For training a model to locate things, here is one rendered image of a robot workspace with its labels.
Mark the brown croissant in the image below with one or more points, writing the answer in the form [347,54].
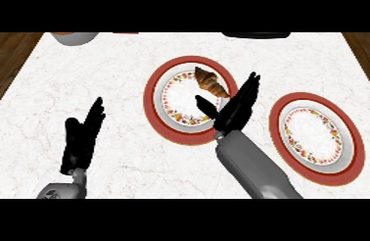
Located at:
[208,82]

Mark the small red object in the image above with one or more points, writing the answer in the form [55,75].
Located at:
[126,33]

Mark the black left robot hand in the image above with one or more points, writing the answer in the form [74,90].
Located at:
[80,143]

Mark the red-rimmed floral plate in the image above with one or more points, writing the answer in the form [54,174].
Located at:
[185,101]
[316,138]

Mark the grey bowl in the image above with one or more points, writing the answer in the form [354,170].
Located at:
[74,38]

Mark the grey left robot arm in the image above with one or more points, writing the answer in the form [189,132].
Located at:
[65,188]

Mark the black flat object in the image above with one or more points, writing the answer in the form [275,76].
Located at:
[257,35]

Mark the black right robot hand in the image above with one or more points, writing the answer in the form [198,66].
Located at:
[236,112]

